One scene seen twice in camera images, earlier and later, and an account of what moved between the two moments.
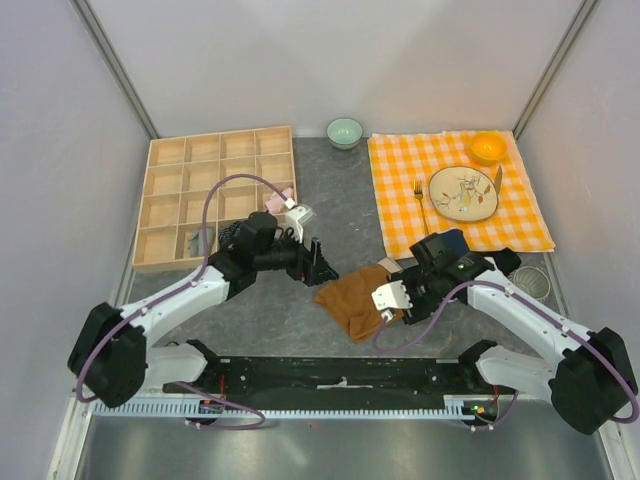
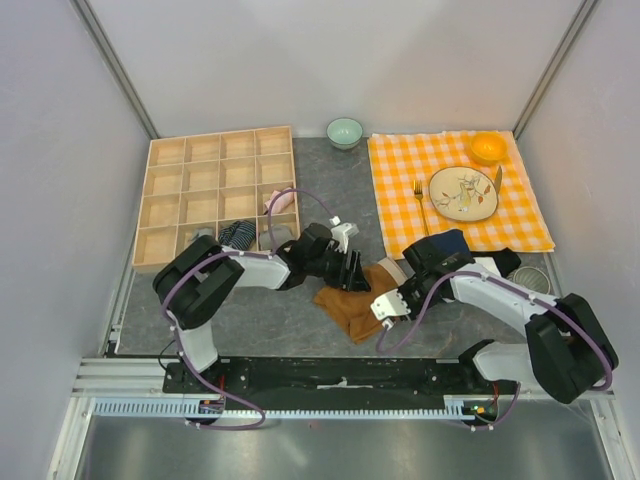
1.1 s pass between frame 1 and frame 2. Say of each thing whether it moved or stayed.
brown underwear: stayed
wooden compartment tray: stayed
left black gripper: moved
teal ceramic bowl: stayed
